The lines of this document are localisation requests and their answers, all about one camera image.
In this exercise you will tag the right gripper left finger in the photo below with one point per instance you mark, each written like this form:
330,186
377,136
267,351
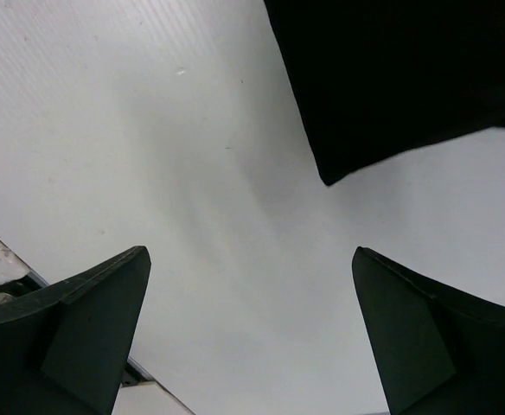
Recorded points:
64,347

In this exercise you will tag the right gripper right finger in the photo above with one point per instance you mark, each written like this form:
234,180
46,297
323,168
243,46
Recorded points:
438,350

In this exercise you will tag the black t shirt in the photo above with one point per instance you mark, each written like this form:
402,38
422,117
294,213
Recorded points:
374,79

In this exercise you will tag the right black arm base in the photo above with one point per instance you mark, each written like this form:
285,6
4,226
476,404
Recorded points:
133,375

